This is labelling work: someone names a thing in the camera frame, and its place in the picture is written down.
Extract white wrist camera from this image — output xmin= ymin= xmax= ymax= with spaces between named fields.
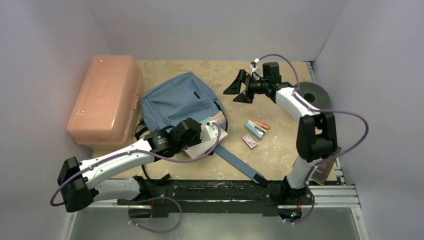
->
xmin=200 ymin=124 xmax=223 ymax=145
xmin=249 ymin=58 xmax=260 ymax=73

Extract teal white stapler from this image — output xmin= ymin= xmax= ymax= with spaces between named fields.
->
xmin=244 ymin=120 xmax=267 ymax=140

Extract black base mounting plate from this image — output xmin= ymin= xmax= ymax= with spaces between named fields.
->
xmin=116 ymin=177 xmax=314 ymax=220

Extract teal paperback book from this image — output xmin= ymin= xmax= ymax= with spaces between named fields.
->
xmin=184 ymin=111 xmax=228 ymax=159

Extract blue grey backpack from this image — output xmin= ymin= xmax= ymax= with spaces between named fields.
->
xmin=134 ymin=72 xmax=269 ymax=188

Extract aluminium frame rails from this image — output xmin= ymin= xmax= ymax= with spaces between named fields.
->
xmin=66 ymin=60 xmax=371 ymax=240

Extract black filament spool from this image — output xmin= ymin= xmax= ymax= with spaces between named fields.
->
xmin=294 ymin=82 xmax=331 ymax=109

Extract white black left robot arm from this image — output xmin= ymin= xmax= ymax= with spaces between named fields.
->
xmin=50 ymin=118 xmax=222 ymax=213

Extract small red white card box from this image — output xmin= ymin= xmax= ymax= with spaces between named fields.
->
xmin=242 ymin=134 xmax=258 ymax=149

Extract orange marker pen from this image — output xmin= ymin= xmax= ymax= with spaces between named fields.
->
xmin=253 ymin=120 xmax=271 ymax=130

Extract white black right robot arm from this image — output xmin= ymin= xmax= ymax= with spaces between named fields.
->
xmin=223 ymin=62 xmax=338 ymax=204

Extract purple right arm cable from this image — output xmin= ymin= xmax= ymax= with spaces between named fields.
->
xmin=250 ymin=53 xmax=370 ymax=226

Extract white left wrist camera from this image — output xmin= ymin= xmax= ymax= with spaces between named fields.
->
xmin=200 ymin=124 xmax=223 ymax=145

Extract dark brown book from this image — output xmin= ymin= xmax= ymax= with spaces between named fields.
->
xmin=311 ymin=158 xmax=341 ymax=186

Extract pink plastic storage box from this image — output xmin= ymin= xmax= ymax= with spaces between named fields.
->
xmin=66 ymin=55 xmax=143 ymax=150

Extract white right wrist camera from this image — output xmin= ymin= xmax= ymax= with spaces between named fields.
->
xmin=249 ymin=58 xmax=260 ymax=73

